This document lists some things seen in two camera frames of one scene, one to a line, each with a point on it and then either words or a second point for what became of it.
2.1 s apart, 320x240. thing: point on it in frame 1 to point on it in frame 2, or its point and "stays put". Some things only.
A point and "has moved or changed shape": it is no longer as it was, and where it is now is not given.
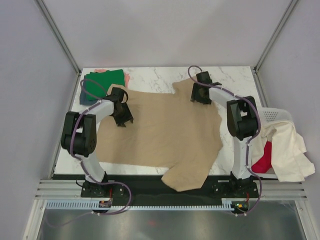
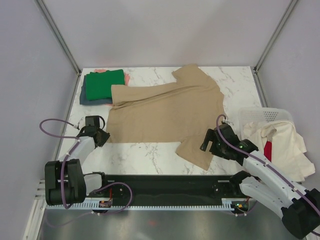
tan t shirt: x=169 y=131 has moved or changed shape
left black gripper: x=128 y=117 to x=105 y=136
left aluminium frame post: x=51 y=25 stays put
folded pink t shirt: x=126 y=76 stays put
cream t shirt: x=289 y=163 stays put
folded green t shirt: x=98 y=84 stays put
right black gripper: x=195 y=96 to x=211 y=136
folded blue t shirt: x=83 y=99 stays put
